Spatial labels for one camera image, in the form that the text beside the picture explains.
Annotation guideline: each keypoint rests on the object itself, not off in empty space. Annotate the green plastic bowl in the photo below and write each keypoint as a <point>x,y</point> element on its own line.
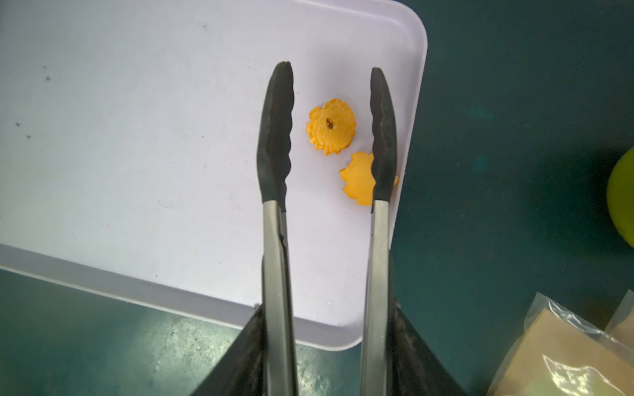
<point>620,197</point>

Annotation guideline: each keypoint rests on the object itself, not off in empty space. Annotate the clear zip bag underneath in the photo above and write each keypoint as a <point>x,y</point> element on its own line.
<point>620,326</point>

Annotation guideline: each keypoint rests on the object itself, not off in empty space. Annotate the clear zip bag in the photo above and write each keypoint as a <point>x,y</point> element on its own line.
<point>561,353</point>

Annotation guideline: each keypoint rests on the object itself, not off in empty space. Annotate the ring flower cookie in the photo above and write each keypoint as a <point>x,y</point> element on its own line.
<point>331,128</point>

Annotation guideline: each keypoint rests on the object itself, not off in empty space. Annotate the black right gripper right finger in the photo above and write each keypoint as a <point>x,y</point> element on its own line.
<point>415,368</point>

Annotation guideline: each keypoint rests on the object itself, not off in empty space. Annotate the lavender plastic tray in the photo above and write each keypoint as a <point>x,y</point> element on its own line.
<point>129,132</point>

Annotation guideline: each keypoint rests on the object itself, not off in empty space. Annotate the flat flower cookie right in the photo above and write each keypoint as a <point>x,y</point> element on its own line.
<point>366,182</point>

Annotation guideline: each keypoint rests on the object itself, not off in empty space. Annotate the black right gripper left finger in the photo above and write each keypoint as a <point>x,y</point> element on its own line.
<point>241,370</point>

